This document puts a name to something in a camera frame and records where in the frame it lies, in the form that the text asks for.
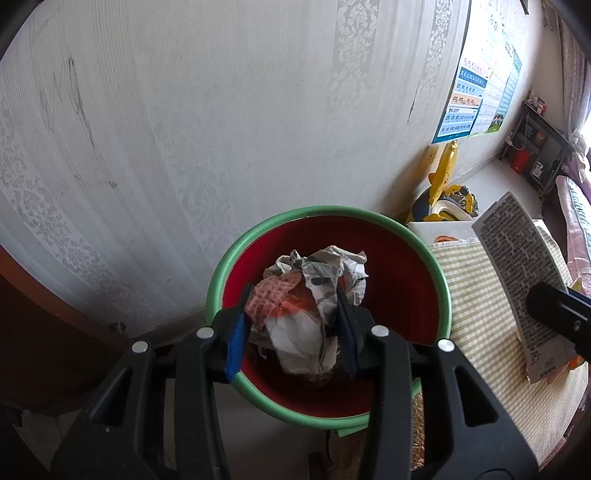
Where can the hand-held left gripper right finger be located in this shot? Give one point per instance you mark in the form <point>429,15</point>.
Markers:
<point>351,341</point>

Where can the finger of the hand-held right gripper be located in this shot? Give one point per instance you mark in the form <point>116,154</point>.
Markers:
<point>558,309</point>

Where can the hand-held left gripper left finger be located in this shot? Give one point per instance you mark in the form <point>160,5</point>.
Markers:
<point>238,344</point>

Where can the red patterned wrapper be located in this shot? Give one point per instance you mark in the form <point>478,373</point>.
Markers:
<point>272,300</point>

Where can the grey white wrapper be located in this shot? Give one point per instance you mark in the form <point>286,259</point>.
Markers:
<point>323,277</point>

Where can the red bucket with green rim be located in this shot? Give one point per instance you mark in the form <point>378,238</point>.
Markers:
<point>397,277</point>

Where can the bed with plaid sheet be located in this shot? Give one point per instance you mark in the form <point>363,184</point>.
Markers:
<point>575,217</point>

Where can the checkered cloth table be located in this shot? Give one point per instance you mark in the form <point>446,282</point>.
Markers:
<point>485,369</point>

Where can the white table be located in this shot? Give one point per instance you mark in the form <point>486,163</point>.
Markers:
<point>425,230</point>

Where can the white small container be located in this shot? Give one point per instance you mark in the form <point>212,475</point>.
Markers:
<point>537,170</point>

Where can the purple pillow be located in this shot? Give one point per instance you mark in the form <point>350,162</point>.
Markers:
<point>582,164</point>

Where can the red container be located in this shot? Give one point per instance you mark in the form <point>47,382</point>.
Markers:
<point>521,161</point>

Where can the black metal shelf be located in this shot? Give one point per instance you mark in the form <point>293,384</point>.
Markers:
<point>549,134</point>

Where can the yellow duck toy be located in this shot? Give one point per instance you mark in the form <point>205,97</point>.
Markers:
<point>443,170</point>

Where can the dark brown wooden cabinet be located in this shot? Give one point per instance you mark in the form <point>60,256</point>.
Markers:
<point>46,346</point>

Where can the lace curtain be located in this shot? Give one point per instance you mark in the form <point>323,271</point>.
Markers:
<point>577,69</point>

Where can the blue letter wall poster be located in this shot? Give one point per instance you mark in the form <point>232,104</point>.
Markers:
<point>461,106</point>

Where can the white chart wall poster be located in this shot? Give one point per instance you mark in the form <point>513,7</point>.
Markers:
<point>491,92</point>

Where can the green chart wall poster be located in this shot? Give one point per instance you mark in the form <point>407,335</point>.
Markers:
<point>510,78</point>

